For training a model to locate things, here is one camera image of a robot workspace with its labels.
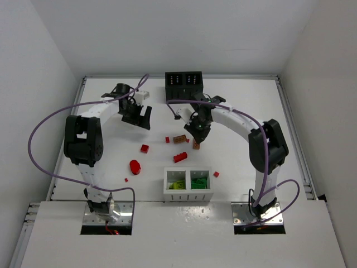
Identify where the red oval lego piece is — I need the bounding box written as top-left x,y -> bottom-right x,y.
129,160 -> 141,175

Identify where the dark green lego brick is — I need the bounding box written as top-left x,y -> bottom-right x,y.
191,177 -> 208,189

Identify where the lime lego brick top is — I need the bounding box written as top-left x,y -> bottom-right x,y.
170,180 -> 186,190

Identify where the lime lego brick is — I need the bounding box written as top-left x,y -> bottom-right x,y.
170,180 -> 186,190
176,181 -> 185,189

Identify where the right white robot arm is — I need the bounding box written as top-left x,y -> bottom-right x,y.
175,93 -> 289,218

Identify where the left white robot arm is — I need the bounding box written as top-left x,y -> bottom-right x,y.
64,83 -> 152,217

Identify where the brown flat lego plate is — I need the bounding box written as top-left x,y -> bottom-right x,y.
173,135 -> 187,144

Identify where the red long lego brick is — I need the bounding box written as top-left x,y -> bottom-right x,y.
173,152 -> 188,163

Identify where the red square lego brick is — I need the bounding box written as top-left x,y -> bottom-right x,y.
141,144 -> 149,154

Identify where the black two-compartment container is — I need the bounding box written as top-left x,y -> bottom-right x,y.
165,71 -> 204,101

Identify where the white two-compartment container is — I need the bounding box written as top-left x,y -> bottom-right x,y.
163,167 -> 214,202

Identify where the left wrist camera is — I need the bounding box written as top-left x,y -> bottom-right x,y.
133,91 -> 150,106

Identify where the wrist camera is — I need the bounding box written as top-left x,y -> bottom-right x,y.
175,107 -> 192,125
133,91 -> 150,106

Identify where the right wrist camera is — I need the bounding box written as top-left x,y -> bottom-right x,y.
175,107 -> 192,125

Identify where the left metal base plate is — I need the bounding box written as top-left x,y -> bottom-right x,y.
83,202 -> 133,226

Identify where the metal base plate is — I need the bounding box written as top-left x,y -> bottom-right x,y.
83,202 -> 133,226
231,202 -> 284,226

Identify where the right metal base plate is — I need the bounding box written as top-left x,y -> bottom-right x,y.
231,202 -> 284,226

